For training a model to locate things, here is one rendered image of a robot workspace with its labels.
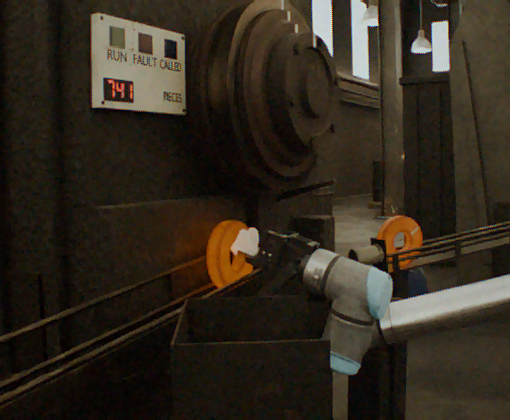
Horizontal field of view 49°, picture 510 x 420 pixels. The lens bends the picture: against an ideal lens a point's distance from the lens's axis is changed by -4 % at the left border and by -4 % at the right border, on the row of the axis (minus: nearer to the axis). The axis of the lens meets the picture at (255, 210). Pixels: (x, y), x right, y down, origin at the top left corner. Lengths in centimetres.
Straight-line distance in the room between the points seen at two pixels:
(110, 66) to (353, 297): 64
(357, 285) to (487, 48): 310
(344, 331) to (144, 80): 64
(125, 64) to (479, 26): 321
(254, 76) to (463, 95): 292
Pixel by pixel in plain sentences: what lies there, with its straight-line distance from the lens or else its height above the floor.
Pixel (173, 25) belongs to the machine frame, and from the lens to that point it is 136.
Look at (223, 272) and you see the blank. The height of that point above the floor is 72.
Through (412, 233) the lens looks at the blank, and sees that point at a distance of 184.
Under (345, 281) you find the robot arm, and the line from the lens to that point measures 114.
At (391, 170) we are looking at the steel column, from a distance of 1030.
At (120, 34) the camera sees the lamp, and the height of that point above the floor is 121.
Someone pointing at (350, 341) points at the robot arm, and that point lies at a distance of 115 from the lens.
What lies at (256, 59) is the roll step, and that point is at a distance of 129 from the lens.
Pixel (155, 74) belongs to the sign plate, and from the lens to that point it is 126.
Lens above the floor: 94
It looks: 4 degrees down
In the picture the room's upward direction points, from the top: 1 degrees counter-clockwise
